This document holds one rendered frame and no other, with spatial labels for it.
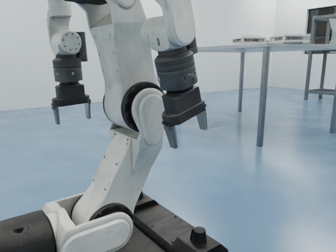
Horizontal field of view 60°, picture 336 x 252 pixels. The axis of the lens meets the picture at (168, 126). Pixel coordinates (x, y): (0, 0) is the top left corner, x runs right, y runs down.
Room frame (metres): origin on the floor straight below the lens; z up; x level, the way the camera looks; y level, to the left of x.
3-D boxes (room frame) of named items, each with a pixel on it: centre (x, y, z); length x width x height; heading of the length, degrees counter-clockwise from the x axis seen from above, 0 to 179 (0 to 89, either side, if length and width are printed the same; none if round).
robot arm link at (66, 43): (0.97, 0.31, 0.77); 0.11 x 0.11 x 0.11; 37
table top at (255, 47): (3.32, -0.93, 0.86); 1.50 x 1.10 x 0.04; 28
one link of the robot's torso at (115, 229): (0.75, 0.23, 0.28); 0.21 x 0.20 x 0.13; 127
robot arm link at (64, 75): (0.97, 0.33, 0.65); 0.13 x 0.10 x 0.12; 129
